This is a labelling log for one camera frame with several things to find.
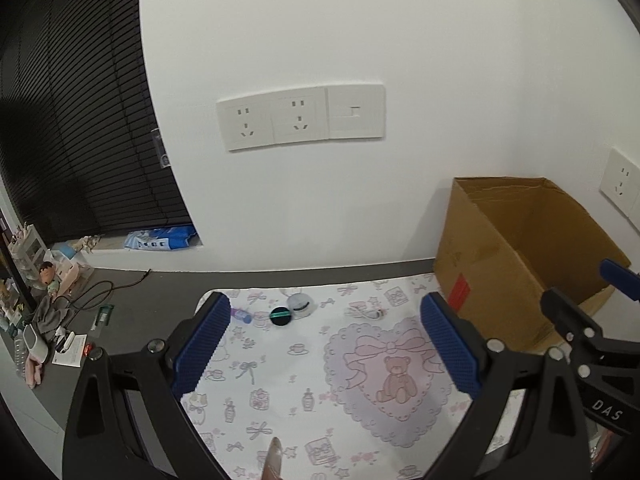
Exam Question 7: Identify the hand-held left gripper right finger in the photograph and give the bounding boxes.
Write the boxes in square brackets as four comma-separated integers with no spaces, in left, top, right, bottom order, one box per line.
[420,291,593,480]

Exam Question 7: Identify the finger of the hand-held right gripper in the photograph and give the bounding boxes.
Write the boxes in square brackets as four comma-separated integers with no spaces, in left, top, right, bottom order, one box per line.
[600,258,640,305]
[540,287,640,366]

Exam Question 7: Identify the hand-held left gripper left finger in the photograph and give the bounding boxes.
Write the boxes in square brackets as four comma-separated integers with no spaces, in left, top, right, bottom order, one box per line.
[62,290,233,480]

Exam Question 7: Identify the brown cardboard box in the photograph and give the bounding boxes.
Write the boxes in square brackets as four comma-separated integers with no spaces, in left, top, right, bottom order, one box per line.
[434,176,632,356]

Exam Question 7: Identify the white cable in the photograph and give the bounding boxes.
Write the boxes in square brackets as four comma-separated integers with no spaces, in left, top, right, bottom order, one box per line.
[347,302,387,322]

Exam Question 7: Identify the white round jar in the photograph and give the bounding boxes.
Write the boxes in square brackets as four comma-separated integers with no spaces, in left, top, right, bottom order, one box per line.
[286,292,316,320]

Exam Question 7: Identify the white bear printed mat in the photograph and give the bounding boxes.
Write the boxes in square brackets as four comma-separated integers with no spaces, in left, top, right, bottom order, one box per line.
[180,272,526,480]

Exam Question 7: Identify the blue tissue packet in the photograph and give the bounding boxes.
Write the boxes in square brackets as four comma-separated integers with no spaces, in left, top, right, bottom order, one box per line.
[124,226,198,251]

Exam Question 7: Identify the white paper sheet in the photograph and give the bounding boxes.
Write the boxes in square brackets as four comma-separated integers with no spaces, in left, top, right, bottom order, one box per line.
[51,331,88,368]

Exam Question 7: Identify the pink box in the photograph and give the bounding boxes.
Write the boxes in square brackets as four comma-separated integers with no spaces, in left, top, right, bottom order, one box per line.
[52,255,95,291]

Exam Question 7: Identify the grey cloth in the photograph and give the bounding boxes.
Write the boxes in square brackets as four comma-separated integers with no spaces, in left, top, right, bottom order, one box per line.
[30,294,76,341]

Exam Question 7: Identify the white mini heater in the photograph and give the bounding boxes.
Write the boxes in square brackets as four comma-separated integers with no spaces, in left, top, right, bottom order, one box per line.
[19,325,51,363]

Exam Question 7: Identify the small doll figure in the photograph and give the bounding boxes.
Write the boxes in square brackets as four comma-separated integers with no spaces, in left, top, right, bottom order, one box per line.
[39,260,61,293]

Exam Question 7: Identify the pink cloth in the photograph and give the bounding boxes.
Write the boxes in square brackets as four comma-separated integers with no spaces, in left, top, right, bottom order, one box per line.
[22,357,45,388]

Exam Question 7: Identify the clear water bottle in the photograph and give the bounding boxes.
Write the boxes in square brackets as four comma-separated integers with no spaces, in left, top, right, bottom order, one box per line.
[12,337,28,378]

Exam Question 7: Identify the white drawer organizer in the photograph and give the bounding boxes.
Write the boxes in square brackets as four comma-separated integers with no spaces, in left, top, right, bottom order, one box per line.
[7,222,48,273]

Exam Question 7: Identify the black window blinds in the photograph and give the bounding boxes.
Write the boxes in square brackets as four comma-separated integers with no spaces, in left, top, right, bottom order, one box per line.
[0,0,193,243]

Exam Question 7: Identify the white wall power outlet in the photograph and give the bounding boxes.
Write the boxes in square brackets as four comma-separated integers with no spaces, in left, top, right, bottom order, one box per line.
[270,89,331,145]
[216,96,275,152]
[599,146,640,206]

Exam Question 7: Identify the black cable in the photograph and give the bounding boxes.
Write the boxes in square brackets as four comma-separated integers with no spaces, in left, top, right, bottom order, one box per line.
[55,269,152,311]

